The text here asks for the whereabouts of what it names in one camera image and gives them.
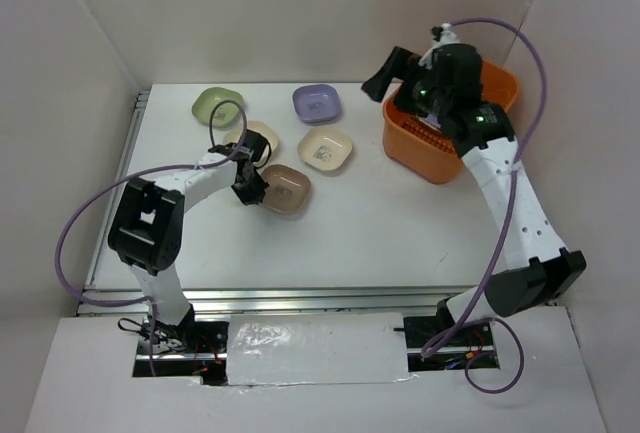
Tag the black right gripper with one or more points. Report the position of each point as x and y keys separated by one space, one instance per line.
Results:
x=394 y=66

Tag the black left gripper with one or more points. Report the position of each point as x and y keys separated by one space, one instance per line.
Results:
x=251 y=197

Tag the brown plate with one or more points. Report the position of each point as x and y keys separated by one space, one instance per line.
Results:
x=288 y=190

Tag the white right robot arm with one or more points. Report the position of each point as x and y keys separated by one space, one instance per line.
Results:
x=539 y=266

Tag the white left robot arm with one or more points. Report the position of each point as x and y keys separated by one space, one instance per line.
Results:
x=147 y=230

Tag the orange plastic bin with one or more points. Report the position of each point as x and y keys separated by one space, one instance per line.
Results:
x=426 y=151

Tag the purple plate far centre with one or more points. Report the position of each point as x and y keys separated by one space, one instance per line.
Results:
x=317 y=103

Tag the green plate far left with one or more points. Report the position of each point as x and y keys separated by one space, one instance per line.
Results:
x=220 y=101

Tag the aluminium rail frame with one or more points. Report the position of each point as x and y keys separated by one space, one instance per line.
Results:
x=373 y=233

